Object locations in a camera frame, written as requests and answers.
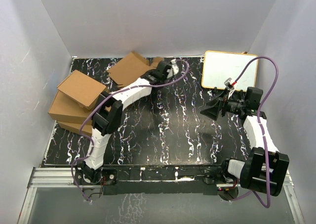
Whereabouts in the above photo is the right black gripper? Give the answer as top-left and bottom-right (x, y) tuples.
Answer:
(200, 87), (246, 120)

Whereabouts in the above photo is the brown cardboard box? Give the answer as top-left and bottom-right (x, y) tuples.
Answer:
(107, 51), (163, 88)

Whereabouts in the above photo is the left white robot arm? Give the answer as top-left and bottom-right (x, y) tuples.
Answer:
(80, 60), (179, 184)

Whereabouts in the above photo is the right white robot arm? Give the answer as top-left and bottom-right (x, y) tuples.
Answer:
(200, 87), (289, 196)

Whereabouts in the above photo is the top small folded cardboard box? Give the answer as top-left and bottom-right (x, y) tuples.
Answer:
(57, 70), (108, 110)

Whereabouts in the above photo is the bottom folded cardboard box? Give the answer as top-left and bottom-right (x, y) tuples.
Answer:
(57, 121), (92, 136)

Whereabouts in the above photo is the middle folded cardboard box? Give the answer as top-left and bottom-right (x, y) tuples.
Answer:
(48, 90), (112, 125)

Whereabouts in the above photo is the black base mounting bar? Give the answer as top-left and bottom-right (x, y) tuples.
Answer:
(74, 164), (239, 200)

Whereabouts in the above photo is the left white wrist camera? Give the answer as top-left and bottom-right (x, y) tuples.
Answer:
(170, 59), (179, 76)

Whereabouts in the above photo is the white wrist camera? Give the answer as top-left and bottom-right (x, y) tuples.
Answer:
(224, 78), (235, 90)
(170, 59), (179, 76)

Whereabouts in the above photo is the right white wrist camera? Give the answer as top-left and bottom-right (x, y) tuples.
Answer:
(224, 78), (235, 90)

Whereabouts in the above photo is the white board yellow frame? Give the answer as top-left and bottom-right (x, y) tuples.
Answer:
(201, 50), (258, 91)

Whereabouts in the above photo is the aluminium frame rail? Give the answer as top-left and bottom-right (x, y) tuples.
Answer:
(19, 167), (304, 224)

